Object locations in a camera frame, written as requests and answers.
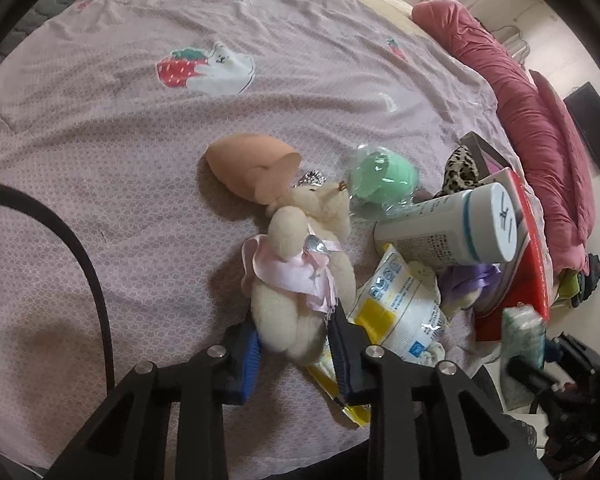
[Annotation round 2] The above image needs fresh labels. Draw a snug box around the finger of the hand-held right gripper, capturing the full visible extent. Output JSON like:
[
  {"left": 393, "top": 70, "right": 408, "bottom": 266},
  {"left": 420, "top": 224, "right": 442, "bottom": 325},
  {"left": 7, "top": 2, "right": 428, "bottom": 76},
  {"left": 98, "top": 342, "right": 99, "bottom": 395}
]
[{"left": 505, "top": 355, "right": 576, "bottom": 397}]

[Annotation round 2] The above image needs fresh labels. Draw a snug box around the pink strawberry print bedsheet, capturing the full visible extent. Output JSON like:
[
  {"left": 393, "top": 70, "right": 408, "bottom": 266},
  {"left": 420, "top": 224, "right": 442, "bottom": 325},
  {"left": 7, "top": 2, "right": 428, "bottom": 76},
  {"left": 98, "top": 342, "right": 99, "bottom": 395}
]
[{"left": 0, "top": 0, "right": 546, "bottom": 466}]

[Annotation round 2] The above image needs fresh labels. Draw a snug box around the yellow and white plastic packet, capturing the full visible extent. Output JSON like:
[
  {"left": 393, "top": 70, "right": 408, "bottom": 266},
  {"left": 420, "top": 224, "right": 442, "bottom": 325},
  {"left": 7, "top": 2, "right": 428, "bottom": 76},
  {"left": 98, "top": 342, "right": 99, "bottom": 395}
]
[{"left": 305, "top": 242, "right": 448, "bottom": 428}]

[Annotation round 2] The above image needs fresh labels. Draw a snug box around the pile of dark clothes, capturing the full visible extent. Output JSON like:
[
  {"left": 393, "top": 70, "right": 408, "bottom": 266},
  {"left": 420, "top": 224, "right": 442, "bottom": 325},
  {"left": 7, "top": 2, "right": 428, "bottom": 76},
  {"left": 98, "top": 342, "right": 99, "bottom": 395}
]
[{"left": 560, "top": 254, "right": 600, "bottom": 309}]

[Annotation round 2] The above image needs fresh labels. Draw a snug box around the cream teddy bear pink dress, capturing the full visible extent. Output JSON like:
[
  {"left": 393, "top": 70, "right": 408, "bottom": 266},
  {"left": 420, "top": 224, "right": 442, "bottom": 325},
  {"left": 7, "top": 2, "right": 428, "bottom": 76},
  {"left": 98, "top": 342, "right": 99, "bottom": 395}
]
[{"left": 241, "top": 170, "right": 358, "bottom": 365}]

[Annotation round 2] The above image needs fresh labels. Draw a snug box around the pink quilt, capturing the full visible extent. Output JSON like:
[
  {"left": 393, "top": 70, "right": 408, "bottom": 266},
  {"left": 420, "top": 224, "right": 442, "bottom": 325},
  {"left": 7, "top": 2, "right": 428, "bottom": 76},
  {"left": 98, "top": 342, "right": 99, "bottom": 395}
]
[{"left": 411, "top": 0, "right": 593, "bottom": 273}]

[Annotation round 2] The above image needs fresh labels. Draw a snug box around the black television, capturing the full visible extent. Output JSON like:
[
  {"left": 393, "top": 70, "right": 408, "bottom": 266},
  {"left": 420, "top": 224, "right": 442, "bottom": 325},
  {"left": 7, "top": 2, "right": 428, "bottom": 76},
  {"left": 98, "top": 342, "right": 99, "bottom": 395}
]
[{"left": 562, "top": 81, "right": 600, "bottom": 172}]

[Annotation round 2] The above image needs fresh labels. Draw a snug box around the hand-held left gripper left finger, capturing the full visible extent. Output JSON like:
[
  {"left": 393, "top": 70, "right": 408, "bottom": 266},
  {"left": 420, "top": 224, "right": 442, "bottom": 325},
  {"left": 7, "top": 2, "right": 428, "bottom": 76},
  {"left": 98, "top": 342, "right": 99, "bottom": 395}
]
[{"left": 42, "top": 325, "right": 266, "bottom": 480}]

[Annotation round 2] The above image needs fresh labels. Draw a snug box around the white plastic canister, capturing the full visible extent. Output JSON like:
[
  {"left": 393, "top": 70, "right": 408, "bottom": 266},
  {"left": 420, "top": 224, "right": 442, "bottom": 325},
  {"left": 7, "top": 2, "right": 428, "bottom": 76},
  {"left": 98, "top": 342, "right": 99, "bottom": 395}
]
[{"left": 372, "top": 181, "right": 521, "bottom": 267}]

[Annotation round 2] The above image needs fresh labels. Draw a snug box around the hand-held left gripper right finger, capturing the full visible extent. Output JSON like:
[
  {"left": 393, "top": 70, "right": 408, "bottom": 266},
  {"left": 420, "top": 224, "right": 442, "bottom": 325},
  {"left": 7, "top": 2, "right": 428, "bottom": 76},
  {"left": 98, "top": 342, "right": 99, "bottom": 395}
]
[{"left": 326, "top": 305, "right": 551, "bottom": 480}]

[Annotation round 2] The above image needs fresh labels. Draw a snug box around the black cable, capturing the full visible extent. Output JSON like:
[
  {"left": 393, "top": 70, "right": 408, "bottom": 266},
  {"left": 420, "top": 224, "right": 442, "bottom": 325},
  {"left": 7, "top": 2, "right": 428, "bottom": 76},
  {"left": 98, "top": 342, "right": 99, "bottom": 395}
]
[{"left": 0, "top": 180, "right": 116, "bottom": 391}]

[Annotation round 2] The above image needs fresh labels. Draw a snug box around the red and white cardboard box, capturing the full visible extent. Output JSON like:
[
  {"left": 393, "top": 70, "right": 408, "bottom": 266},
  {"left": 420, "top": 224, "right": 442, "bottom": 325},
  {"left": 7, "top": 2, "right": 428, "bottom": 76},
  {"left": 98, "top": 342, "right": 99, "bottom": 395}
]
[{"left": 457, "top": 131, "right": 551, "bottom": 343}]

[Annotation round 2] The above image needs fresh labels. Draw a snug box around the pink pillow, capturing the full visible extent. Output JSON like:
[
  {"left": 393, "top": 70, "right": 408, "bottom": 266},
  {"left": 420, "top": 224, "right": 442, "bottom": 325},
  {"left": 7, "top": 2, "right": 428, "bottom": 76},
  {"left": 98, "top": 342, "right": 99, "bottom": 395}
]
[{"left": 529, "top": 69, "right": 597, "bottom": 241}]

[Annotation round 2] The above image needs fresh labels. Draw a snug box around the purple plush toy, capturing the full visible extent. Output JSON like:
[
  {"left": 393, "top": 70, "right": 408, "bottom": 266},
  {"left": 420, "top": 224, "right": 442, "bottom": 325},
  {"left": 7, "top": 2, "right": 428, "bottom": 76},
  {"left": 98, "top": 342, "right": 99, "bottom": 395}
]
[{"left": 437, "top": 262, "right": 501, "bottom": 318}]

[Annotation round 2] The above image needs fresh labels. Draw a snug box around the green sponge in plastic bag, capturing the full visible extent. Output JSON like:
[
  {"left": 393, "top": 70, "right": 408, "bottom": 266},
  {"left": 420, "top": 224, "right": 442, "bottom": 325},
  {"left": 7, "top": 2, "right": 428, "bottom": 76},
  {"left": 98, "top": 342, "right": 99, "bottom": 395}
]
[{"left": 347, "top": 142, "right": 421, "bottom": 218}]

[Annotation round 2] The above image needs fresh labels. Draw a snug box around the green tissue pack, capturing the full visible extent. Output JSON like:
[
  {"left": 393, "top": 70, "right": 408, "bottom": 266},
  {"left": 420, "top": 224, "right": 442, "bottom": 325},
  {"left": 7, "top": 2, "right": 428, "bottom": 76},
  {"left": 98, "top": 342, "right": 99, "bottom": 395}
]
[{"left": 500, "top": 306, "right": 547, "bottom": 408}]

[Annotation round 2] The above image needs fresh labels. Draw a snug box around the leopard print cloth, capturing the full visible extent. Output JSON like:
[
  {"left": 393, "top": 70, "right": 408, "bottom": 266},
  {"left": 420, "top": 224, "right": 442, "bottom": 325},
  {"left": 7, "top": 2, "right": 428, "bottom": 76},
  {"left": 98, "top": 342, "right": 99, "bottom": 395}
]
[{"left": 432, "top": 145, "right": 481, "bottom": 198}]

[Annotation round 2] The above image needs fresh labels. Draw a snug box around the peach makeup sponge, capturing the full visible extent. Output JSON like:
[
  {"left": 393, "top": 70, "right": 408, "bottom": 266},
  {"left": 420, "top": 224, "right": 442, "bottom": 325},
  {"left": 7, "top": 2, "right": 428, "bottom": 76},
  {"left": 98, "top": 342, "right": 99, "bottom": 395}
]
[{"left": 205, "top": 132, "right": 302, "bottom": 207}]

